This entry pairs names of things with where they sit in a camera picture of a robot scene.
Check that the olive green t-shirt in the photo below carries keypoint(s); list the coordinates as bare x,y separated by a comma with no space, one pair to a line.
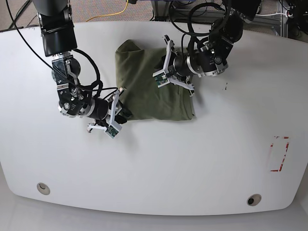
134,71

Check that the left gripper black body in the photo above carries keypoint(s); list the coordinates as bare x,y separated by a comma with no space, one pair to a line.
174,70

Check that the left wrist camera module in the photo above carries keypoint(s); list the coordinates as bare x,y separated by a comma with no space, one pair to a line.
161,78

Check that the right table cable grommet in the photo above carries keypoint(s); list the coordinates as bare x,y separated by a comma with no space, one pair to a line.
254,200

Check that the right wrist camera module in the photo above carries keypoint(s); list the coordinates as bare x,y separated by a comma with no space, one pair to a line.
113,130

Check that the left table cable grommet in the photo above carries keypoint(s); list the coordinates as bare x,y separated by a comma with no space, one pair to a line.
43,188

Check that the table cable grommet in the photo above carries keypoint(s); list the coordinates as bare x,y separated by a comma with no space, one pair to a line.
43,188
254,200

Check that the red tape rectangle marking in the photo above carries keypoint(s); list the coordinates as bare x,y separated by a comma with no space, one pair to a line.
278,152

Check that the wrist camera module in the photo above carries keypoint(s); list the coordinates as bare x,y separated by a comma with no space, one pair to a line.
161,78
113,130

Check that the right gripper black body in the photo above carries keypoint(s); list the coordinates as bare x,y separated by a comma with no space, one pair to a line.
103,111

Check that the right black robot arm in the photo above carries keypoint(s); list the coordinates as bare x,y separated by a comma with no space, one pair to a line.
75,99

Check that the grey aluminium frame rail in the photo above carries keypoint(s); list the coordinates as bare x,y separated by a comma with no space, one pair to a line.
269,16

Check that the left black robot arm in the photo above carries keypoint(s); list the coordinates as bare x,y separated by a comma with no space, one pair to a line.
206,53

